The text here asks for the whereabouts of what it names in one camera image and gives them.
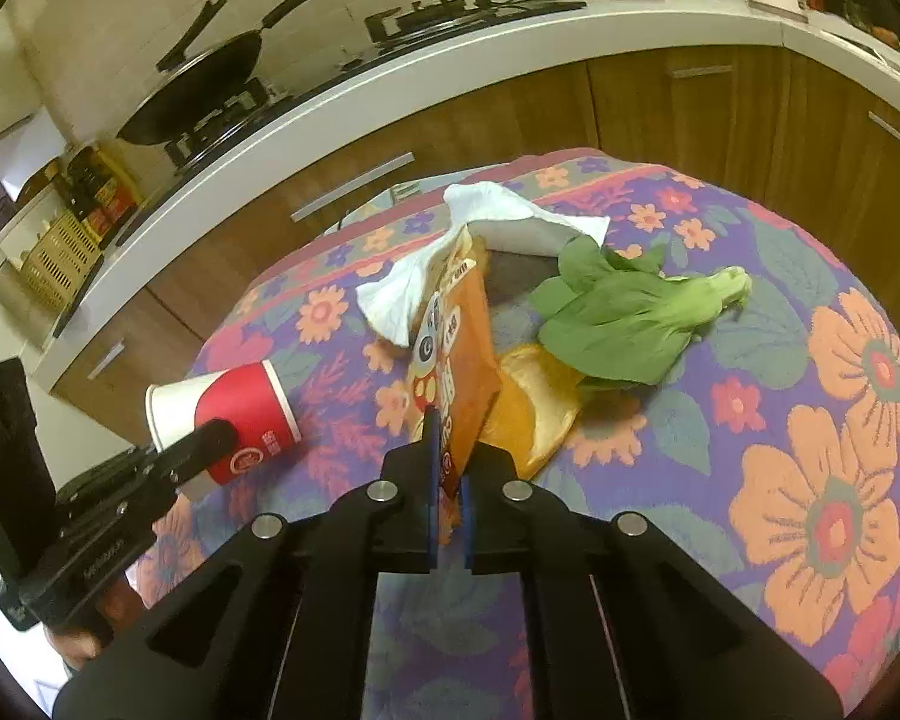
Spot steel canister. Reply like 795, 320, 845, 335
0, 247, 46, 347

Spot red and white paper cup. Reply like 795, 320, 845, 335
145, 360, 302, 488

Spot yellow plastic basket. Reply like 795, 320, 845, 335
19, 210, 107, 313

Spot person's left hand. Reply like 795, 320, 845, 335
45, 589, 132, 672

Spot purple floral tablecloth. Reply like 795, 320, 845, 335
131, 148, 900, 720

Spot wooden base cabinets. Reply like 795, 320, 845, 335
49, 45, 900, 451

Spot orange snack wrapper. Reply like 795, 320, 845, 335
409, 229, 503, 541

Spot black gas stove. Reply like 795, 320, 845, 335
52, 0, 587, 338

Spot black wok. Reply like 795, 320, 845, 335
116, 0, 361, 146

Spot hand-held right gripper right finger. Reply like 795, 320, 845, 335
457, 442, 847, 720

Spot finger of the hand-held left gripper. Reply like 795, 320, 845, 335
124, 420, 235, 500

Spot green bok choy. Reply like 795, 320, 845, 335
529, 234, 753, 389

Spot orange peel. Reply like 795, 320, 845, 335
480, 343, 583, 481

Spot crumpled white tissue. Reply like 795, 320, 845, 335
356, 184, 612, 350

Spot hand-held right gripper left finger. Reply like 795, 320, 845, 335
52, 405, 443, 720

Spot wok lid with black handle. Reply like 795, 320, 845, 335
124, 0, 265, 121

